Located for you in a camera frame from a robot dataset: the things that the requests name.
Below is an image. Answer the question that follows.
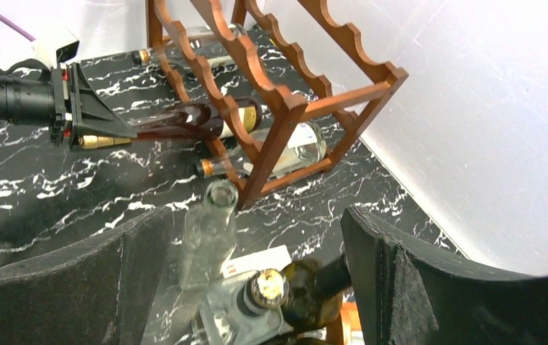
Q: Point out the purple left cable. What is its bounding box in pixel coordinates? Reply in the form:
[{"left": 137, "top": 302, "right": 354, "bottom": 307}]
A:
[{"left": 0, "top": 0, "right": 37, "bottom": 43}]

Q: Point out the orange wooden display rack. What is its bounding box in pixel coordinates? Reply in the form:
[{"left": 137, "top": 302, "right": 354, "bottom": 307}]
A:
[{"left": 326, "top": 302, "right": 365, "bottom": 345}]

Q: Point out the gold capped bottle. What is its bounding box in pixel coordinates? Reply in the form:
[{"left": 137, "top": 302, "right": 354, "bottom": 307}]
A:
[{"left": 77, "top": 98, "right": 263, "bottom": 151}]

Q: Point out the clear whisky bottle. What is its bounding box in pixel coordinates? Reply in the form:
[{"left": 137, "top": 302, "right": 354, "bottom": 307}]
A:
[{"left": 191, "top": 268, "right": 291, "bottom": 345}]

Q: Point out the dark green wine bottle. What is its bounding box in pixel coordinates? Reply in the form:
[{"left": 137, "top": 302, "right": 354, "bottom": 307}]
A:
[{"left": 281, "top": 253, "right": 352, "bottom": 334}]

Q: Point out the clear far left bottle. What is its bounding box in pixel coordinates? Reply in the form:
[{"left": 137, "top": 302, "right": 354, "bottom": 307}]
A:
[{"left": 131, "top": 24, "right": 249, "bottom": 70}]

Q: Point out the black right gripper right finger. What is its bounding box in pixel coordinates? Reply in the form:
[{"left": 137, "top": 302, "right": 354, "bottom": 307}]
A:
[{"left": 341, "top": 206, "right": 548, "bottom": 344}]

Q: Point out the brown wooden wine rack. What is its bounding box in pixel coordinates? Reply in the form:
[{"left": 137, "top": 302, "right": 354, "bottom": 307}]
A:
[{"left": 146, "top": 1, "right": 408, "bottom": 208}]

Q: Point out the white red small box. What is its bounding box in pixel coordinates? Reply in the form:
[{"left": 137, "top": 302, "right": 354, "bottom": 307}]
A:
[{"left": 220, "top": 245, "right": 292, "bottom": 278}]

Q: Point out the clear lower bottle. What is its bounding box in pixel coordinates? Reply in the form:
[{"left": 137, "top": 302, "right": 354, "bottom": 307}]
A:
[{"left": 193, "top": 121, "right": 328, "bottom": 181}]

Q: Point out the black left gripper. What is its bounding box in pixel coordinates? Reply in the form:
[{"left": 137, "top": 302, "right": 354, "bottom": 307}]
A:
[{"left": 0, "top": 63, "right": 137, "bottom": 151}]

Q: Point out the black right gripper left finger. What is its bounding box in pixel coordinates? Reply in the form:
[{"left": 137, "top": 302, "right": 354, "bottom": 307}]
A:
[{"left": 0, "top": 206, "right": 173, "bottom": 344}]

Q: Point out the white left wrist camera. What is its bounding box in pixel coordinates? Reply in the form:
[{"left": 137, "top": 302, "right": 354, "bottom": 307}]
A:
[{"left": 31, "top": 29, "right": 80, "bottom": 69}]

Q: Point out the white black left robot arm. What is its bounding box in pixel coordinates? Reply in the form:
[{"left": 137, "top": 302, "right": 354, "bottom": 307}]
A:
[{"left": 0, "top": 15, "right": 137, "bottom": 150}]

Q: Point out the clear shelf bottle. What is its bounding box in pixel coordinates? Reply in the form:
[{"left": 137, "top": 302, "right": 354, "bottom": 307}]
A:
[{"left": 179, "top": 180, "right": 239, "bottom": 290}]

